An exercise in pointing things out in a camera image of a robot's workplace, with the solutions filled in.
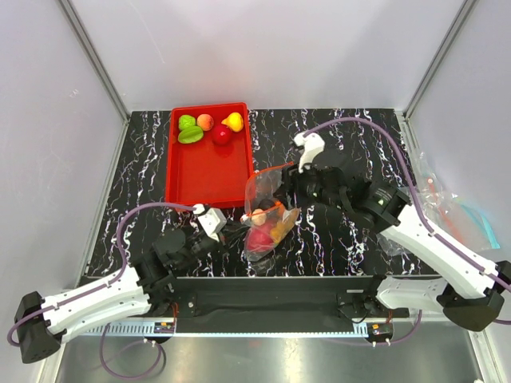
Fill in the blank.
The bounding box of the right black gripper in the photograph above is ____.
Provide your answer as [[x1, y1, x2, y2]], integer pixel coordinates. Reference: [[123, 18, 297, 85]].
[[272, 156, 347, 211]]

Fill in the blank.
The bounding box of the pink dragon fruit toy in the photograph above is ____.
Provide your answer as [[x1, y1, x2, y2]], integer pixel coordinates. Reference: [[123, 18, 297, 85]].
[[245, 222, 274, 259]]

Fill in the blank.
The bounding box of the small pink white toy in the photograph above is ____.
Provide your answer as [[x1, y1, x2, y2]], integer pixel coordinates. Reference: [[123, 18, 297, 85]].
[[251, 208, 267, 227]]

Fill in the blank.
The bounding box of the clear bag orange zipper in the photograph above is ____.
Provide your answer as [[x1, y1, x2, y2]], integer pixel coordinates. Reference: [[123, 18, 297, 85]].
[[241, 163, 296, 263]]

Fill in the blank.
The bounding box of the dark mangosteen toy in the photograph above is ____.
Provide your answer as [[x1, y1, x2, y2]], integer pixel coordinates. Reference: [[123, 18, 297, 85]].
[[258, 199, 276, 211]]

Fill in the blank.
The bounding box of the orange ginger root toy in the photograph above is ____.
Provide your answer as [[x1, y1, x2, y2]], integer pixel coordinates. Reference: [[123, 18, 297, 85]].
[[270, 208, 300, 244]]

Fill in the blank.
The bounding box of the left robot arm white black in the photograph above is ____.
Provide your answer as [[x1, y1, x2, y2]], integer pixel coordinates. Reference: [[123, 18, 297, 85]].
[[14, 223, 247, 364]]

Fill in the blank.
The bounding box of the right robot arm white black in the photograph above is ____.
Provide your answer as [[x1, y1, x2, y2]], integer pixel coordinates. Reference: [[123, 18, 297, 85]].
[[274, 164, 510, 332]]

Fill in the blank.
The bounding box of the spare zip bags pile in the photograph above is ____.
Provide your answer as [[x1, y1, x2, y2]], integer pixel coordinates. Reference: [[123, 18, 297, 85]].
[[378, 151, 502, 256]]

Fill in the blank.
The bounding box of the red plastic tray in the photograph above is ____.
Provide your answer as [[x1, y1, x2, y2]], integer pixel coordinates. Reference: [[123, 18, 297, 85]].
[[164, 102, 253, 208]]

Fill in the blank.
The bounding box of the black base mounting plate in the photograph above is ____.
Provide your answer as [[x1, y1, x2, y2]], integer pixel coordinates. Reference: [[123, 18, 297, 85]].
[[154, 276, 409, 324]]

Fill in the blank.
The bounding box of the red apple toy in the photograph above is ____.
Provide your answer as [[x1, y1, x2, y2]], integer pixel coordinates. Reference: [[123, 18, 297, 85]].
[[211, 124, 232, 146]]

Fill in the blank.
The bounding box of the green starfruit toy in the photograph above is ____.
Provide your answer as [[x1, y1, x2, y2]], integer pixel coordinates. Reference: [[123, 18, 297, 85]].
[[177, 126, 204, 144]]

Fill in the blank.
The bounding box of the yellow pear toy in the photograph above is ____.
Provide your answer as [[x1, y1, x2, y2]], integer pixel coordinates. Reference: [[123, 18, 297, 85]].
[[221, 112, 244, 132]]

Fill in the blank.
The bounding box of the peach toy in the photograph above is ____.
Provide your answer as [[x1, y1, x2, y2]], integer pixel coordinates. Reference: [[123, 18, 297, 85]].
[[196, 113, 215, 132]]

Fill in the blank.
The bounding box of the green bumpy fruit toy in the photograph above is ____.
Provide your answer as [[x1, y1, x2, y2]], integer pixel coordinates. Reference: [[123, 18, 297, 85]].
[[178, 115, 196, 131]]

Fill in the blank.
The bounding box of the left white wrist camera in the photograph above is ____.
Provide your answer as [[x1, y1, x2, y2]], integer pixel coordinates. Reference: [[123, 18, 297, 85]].
[[193, 203, 227, 242]]

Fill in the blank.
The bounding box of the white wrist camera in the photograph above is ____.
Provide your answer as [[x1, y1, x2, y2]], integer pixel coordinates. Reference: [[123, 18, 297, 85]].
[[293, 132, 325, 173], [193, 203, 227, 242]]

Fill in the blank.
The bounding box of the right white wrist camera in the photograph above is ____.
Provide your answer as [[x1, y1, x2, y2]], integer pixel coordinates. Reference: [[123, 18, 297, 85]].
[[293, 132, 325, 173]]

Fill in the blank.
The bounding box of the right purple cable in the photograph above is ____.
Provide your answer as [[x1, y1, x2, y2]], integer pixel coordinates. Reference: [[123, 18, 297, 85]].
[[303, 117, 511, 346]]

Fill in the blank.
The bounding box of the purple cable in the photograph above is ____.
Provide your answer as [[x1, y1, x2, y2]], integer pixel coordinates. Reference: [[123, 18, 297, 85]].
[[303, 117, 511, 346], [7, 201, 200, 378]]

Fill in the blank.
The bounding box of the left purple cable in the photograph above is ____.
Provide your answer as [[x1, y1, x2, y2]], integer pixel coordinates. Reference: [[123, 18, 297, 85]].
[[7, 201, 200, 378]]

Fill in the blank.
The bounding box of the white slotted cable duct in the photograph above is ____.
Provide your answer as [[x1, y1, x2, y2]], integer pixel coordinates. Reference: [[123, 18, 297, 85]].
[[84, 318, 369, 338]]

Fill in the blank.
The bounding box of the right aluminium frame post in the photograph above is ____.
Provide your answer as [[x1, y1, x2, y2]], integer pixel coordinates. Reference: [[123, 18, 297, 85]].
[[402, 0, 478, 121]]

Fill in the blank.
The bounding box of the aluminium frame post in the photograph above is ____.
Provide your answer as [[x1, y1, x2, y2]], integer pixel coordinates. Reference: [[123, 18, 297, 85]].
[[402, 0, 478, 121], [56, 0, 131, 123]]

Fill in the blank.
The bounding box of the left aluminium frame post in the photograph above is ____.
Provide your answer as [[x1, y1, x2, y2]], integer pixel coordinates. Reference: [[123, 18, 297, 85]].
[[56, 0, 131, 123]]

